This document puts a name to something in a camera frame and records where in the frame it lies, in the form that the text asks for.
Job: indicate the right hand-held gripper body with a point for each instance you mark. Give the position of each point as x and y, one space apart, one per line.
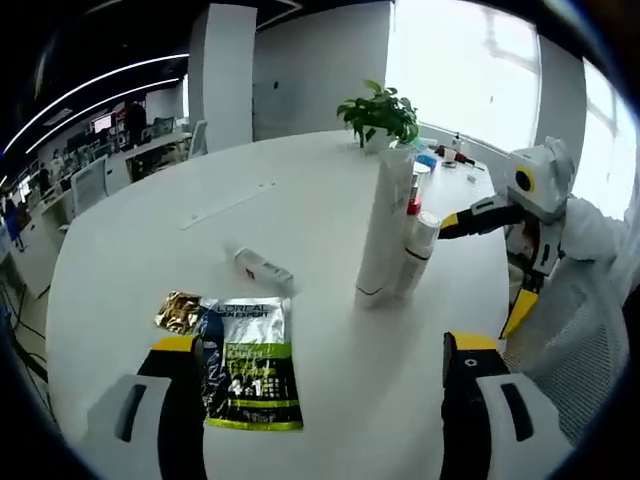
545 180

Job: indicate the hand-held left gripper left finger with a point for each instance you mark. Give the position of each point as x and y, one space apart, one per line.
175 400

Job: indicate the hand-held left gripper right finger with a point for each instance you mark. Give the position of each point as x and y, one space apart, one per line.
465 400

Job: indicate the small white skincare bottle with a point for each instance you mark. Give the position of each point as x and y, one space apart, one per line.
417 255
262 267

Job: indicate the green black skincare sachet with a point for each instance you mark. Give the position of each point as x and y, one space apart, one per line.
255 370

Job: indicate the gold foil skincare sachet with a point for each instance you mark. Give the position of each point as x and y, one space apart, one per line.
177 312

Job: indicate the white skincare tube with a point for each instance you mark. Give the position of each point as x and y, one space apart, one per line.
382 225

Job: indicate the small pump bottle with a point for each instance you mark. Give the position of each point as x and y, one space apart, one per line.
457 142

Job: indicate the person's right hand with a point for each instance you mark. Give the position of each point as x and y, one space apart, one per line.
529 237

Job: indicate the small red item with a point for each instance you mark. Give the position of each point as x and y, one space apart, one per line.
462 157

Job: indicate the blue packet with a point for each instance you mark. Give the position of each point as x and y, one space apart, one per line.
426 160

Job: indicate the white mesh office chair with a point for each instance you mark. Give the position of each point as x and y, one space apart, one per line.
585 380

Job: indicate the potted green plant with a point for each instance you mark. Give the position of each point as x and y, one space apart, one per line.
380 112

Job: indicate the white office desk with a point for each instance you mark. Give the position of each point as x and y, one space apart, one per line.
160 150

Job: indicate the computer monitor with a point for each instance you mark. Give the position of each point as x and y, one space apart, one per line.
102 124

